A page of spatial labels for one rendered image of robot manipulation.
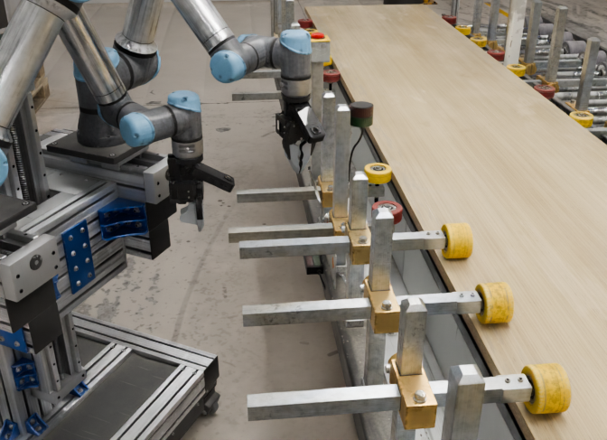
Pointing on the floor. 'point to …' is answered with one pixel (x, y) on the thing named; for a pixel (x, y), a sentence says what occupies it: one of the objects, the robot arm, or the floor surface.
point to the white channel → (516, 24)
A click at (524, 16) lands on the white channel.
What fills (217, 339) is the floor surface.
